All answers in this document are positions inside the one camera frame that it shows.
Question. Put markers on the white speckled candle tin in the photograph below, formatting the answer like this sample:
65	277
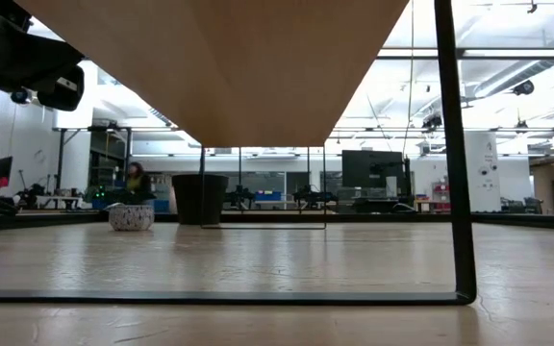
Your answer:
131	218

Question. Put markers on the background black robot arm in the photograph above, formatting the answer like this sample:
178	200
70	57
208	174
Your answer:
238	196
313	195

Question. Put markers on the small black monitor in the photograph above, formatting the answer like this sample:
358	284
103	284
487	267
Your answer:
1	169

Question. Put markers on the person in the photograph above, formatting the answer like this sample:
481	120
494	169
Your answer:
137	185

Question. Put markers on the black plant pot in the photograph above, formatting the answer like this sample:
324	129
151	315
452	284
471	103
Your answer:
199	199

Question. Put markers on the wooden shelf with metal legs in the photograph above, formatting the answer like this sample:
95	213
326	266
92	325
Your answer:
258	72

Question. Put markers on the blue storage bin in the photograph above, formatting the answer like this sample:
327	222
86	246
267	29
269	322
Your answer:
267	195

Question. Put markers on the large black monitor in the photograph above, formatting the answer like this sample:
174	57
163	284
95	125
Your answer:
370	168

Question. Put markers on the black metal table frame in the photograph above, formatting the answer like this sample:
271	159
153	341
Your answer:
522	221

